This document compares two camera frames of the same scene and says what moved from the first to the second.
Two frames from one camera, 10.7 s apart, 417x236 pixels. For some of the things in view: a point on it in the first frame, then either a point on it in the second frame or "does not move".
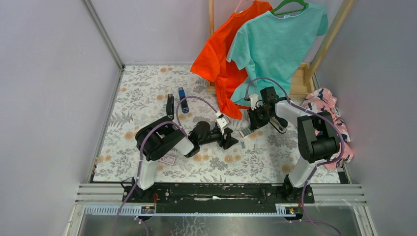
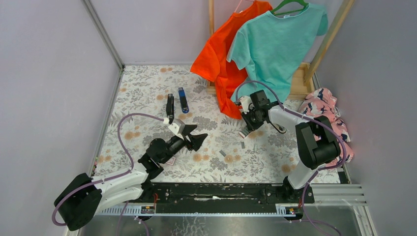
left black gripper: [225, 143] -> [195, 141]
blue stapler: [184, 104] does not move
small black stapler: [170, 106] does not move
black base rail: [223, 194] does not move
